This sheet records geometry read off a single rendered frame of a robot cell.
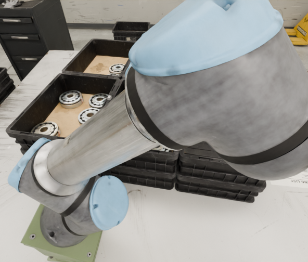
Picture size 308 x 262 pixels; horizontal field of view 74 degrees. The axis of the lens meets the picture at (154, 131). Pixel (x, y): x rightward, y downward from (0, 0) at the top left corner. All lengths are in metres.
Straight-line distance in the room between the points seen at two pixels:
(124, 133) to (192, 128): 0.09
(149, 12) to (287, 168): 4.00
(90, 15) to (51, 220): 3.99
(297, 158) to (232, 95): 0.09
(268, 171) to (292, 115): 0.06
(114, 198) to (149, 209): 0.31
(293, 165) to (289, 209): 0.71
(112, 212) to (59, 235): 0.18
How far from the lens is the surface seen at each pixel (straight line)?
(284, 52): 0.19
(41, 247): 0.67
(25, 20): 2.38
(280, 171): 0.23
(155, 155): 0.65
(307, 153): 0.23
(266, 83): 0.18
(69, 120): 0.96
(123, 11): 4.20
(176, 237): 0.77
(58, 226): 0.62
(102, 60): 1.37
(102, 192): 0.49
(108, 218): 0.49
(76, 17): 4.46
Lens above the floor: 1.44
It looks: 46 degrees down
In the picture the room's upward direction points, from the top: straight up
